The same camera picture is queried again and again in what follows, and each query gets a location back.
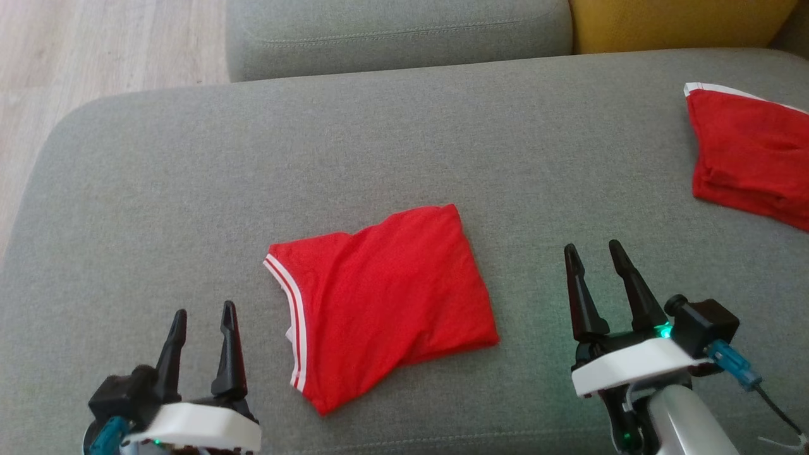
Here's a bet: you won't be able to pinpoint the white right cable tag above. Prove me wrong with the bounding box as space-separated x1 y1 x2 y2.
758 433 807 451

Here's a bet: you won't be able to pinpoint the blue right cable connector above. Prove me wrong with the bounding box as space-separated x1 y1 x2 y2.
708 339 763 390

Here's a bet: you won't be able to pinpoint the grey sofa back cushion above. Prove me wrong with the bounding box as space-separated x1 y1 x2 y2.
226 0 575 83

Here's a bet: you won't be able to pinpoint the grey sofa seat cushion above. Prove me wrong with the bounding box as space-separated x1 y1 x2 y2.
0 49 809 455

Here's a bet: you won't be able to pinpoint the red Bulls 23 jersey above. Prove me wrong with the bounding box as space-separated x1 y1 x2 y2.
263 203 500 416

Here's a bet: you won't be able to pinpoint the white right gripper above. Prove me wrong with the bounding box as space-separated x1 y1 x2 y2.
564 239 714 399

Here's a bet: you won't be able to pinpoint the blue cable connector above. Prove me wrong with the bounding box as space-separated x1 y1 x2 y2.
88 416 131 455
708 339 763 390

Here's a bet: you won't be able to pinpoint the yellow pillow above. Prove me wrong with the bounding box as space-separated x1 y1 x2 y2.
569 0 800 55

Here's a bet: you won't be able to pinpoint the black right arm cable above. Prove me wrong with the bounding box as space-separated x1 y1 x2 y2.
752 384 809 443

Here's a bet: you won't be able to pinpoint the red shorts with white stripe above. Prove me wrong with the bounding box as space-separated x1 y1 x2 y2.
684 82 809 233

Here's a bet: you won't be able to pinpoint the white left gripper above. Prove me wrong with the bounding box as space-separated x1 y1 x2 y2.
120 301 262 454

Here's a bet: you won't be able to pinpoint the blue left cable connector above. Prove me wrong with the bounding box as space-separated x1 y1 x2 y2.
88 416 131 455

